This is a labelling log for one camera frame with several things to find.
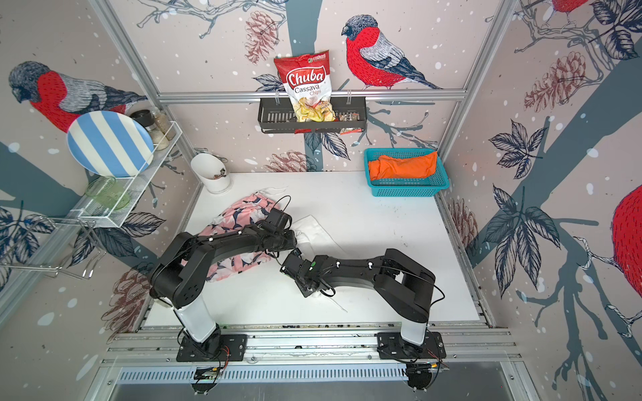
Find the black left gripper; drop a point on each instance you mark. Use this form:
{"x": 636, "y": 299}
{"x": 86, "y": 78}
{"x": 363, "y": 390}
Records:
{"x": 292, "y": 241}

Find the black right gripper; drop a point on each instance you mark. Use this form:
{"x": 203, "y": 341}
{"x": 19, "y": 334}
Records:
{"x": 303, "y": 291}

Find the pink patterned shorts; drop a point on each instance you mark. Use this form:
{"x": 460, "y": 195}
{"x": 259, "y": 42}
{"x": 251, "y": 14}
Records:
{"x": 249, "y": 210}

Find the white shorts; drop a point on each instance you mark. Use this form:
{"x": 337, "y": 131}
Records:
{"x": 313, "y": 240}

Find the orange shorts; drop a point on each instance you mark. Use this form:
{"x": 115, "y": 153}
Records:
{"x": 386, "y": 167}

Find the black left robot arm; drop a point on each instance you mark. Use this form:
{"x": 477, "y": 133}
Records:
{"x": 181, "y": 272}

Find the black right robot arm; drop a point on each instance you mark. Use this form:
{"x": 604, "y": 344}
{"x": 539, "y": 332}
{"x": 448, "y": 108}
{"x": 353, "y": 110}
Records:
{"x": 405, "y": 285}

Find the white ceramic cup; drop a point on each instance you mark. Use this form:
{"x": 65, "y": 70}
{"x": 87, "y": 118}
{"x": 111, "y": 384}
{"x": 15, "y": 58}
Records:
{"x": 212, "y": 173}

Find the small snack packet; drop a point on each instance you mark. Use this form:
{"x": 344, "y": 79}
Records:
{"x": 347, "y": 116}

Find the teal plastic basket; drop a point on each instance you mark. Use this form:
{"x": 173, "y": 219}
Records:
{"x": 406, "y": 187}

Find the red Chuba chips bag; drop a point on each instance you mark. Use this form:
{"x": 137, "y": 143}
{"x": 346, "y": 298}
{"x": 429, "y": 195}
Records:
{"x": 307, "y": 82}

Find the dark lid spice jar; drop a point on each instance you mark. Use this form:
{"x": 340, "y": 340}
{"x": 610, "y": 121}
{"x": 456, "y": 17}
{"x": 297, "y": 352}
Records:
{"x": 146, "y": 119}

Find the blue white striped plate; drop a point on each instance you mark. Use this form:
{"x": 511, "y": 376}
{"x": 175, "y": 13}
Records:
{"x": 110, "y": 144}

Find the black wire wall basket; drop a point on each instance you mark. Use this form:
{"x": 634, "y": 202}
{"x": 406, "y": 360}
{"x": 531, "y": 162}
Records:
{"x": 278, "y": 117}

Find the clear acrylic wall shelf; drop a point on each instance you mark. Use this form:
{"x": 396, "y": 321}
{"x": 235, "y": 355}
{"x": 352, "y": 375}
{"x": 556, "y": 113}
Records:
{"x": 132, "y": 189}

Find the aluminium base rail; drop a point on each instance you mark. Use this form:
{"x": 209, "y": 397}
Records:
{"x": 304, "y": 355}

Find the chrome wire wall rack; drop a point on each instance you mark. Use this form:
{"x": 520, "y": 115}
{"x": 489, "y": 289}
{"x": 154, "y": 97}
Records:
{"x": 53, "y": 246}

